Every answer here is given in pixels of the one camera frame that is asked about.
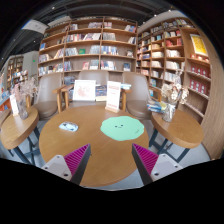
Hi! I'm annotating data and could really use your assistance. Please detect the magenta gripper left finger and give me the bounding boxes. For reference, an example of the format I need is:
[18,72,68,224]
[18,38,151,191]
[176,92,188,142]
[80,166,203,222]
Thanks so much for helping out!
[42,144,91,185]

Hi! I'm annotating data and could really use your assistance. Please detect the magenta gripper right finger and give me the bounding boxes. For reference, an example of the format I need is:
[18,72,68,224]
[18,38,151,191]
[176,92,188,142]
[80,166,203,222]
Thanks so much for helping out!
[132,144,182,185]

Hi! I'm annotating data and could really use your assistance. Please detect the green round mouse pad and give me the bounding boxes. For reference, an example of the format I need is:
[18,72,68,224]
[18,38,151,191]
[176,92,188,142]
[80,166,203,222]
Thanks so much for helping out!
[100,116,144,141]

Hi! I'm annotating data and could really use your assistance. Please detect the round wooden centre table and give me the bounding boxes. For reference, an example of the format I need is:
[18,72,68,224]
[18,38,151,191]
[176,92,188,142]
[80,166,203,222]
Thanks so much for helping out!
[39,106,148,187]

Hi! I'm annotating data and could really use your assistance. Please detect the round wooden table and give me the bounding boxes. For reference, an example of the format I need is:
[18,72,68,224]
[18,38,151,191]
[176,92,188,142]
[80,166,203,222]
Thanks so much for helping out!
[151,110,204,149]
[39,106,148,187]
[1,107,39,150]

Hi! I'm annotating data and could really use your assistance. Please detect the round wooden right table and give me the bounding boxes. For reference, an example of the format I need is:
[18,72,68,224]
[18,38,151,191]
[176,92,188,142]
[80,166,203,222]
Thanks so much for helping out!
[151,110,204,149]

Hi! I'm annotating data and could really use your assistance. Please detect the stack of books right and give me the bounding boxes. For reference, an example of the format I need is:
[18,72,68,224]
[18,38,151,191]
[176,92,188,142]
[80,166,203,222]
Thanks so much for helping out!
[147,100,166,113]

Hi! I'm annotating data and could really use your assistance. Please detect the right beige armchair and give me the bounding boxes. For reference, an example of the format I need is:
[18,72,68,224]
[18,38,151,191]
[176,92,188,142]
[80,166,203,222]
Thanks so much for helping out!
[120,71,163,121]

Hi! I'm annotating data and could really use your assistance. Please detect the beige armchair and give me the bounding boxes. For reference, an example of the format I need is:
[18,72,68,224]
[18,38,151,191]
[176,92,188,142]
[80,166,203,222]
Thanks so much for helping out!
[34,73,66,120]
[120,71,163,121]
[78,70,109,85]

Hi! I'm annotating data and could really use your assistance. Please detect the round wooden left table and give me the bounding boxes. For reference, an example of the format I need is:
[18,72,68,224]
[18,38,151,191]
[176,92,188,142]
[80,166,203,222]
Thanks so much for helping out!
[1,107,39,150]

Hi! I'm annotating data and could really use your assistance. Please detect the left beige armchair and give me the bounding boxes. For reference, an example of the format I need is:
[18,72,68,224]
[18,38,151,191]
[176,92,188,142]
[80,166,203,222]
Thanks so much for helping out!
[34,73,66,120]

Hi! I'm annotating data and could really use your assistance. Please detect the glass vase with white flowers right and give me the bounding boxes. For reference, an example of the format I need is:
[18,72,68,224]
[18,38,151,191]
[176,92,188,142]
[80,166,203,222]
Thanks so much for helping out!
[161,69,189,122]

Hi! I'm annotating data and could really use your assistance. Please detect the white framed picture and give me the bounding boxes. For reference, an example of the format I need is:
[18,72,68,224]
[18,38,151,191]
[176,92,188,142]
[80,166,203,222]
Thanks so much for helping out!
[73,80,96,101]

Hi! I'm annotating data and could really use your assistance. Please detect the dark book on chair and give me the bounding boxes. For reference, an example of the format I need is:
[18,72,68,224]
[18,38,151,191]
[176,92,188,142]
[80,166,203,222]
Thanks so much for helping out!
[95,85,107,101]

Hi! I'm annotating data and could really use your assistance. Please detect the white sign on wooden stand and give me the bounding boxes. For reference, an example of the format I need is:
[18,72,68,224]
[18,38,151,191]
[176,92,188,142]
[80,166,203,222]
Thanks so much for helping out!
[105,81,121,113]

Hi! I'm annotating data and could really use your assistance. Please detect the small white card sign left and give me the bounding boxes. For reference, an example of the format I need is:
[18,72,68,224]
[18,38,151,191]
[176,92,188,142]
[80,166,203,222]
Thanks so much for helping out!
[10,95,19,116]

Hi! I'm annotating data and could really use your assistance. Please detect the glass vase with dried flowers left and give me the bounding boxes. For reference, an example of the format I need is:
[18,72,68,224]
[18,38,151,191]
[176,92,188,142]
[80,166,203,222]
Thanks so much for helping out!
[12,78,37,120]

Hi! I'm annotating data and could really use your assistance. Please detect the middle beige armchair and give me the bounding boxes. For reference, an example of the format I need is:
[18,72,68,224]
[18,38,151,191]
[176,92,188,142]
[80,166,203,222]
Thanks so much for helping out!
[78,70,109,85]

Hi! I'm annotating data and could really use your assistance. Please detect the wooden bookshelf far left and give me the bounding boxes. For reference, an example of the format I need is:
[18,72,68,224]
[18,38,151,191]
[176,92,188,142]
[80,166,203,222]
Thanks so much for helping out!
[7,55,28,90]

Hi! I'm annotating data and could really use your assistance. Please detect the wooden bookshelf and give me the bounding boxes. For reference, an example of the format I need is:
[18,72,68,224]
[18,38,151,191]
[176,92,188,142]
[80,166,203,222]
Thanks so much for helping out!
[38,16,137,77]
[137,15,224,159]
[7,55,28,90]

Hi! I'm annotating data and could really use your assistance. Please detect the wooden bookshelf right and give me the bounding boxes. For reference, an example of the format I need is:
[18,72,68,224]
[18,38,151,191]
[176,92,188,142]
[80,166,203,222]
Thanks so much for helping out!
[137,15,224,159]

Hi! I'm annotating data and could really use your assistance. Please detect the wooden bookshelf centre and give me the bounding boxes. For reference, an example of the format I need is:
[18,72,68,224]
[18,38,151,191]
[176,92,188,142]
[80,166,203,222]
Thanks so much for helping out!
[38,16,137,77]

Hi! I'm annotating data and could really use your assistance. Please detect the yellow poster on shelf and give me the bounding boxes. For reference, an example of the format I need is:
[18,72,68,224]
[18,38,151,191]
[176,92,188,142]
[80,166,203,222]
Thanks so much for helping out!
[190,34,208,56]

